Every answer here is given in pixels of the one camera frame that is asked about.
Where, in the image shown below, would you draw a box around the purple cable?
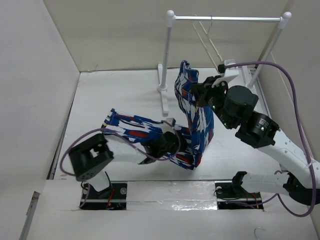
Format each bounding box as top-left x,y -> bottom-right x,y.
224,61 -> 318,218
59,121 -> 182,208

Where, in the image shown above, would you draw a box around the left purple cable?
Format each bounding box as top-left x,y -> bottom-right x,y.
59,121 -> 182,208

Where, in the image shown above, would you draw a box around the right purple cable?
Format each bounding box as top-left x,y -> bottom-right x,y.
224,61 -> 318,218

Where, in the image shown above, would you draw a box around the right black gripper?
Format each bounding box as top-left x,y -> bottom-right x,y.
191,74 -> 235,129

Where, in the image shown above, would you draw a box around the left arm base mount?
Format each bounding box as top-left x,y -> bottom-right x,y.
79,181 -> 128,211

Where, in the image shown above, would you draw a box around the beige plastic hanger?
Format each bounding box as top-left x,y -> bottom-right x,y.
192,21 -> 223,71

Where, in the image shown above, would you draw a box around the white clothes rack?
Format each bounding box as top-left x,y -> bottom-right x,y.
157,10 -> 292,115

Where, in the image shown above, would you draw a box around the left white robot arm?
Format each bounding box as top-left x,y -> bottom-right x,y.
68,131 -> 187,199

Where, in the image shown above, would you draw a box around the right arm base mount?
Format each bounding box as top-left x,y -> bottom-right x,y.
213,181 -> 264,210

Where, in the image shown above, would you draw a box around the metal hook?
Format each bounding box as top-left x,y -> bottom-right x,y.
253,227 -> 266,240

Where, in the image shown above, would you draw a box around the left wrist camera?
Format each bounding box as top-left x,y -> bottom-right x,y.
160,117 -> 182,136

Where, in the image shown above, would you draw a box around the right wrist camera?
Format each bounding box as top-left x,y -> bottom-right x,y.
212,59 -> 240,86

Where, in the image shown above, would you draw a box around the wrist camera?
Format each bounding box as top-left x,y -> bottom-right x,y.
212,59 -> 240,86
160,117 -> 182,136

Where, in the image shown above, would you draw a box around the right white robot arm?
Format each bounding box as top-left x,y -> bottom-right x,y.
191,76 -> 320,206

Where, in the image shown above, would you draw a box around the blue white patterned trousers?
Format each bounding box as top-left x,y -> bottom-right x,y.
101,60 -> 214,170

